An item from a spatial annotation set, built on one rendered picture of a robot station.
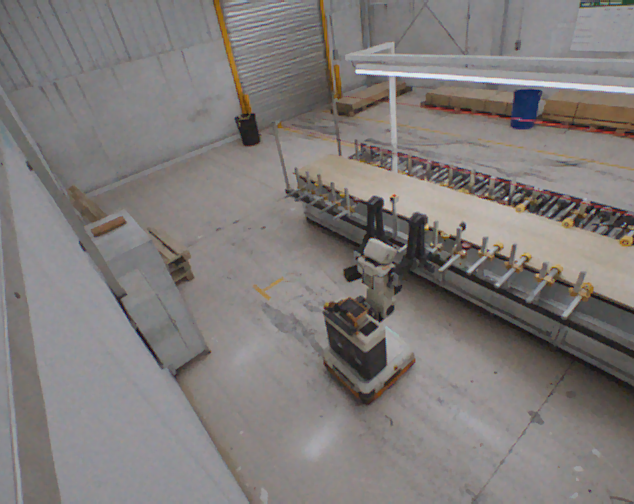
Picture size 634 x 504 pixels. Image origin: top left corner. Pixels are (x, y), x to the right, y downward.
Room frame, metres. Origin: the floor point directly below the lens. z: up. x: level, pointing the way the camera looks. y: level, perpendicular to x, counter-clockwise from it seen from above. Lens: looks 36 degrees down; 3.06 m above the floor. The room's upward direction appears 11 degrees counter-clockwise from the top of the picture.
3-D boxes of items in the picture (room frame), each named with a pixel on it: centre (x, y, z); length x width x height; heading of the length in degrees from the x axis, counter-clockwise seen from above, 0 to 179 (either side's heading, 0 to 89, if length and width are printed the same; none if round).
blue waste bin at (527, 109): (7.30, -4.93, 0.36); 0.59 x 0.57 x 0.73; 123
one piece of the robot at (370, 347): (2.07, -0.22, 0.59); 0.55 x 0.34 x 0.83; 32
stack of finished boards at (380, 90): (11.23, -2.50, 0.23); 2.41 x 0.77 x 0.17; 125
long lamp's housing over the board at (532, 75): (2.98, -1.44, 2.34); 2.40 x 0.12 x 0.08; 33
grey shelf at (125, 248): (2.93, 1.80, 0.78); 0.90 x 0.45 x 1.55; 33
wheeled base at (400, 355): (2.12, -0.29, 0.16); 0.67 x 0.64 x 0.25; 122
